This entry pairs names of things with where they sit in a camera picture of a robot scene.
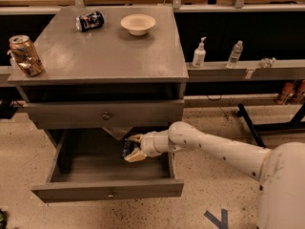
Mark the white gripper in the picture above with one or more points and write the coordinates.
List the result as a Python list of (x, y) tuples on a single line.
[(147, 144)]

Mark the dark blue rxbar wrapper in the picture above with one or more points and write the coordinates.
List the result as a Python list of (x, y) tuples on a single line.
[(128, 147)]

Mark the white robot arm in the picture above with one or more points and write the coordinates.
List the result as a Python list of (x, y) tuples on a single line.
[(279, 171)]

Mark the white paper under drawer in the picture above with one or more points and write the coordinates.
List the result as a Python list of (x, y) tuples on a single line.
[(117, 132)]

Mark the open grey middle drawer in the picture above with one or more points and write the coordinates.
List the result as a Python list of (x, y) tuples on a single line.
[(88, 165)]

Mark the closed grey top drawer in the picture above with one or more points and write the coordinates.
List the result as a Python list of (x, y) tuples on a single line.
[(96, 114)]

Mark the grey wooden drawer cabinet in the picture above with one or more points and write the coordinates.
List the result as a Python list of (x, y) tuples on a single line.
[(107, 64)]

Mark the white pump lotion bottle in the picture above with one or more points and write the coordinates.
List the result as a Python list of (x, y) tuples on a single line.
[(199, 54)]

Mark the black metal stand leg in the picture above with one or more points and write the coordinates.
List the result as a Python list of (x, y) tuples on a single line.
[(243, 113)]

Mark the white ceramic bowl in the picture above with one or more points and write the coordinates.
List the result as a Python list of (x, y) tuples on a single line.
[(138, 24)]

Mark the blue crushed soda can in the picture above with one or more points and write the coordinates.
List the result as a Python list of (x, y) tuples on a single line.
[(89, 21)]

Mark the clear plastic water bottle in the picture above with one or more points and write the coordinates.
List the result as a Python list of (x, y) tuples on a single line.
[(235, 54)]

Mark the orange crushed soda can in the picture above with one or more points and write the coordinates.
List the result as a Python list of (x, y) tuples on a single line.
[(25, 55)]

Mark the crumpled clear plastic wrap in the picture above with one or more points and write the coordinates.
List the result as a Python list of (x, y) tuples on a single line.
[(267, 62)]

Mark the orange bottles under shelf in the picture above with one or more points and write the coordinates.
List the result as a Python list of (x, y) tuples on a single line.
[(291, 92)]

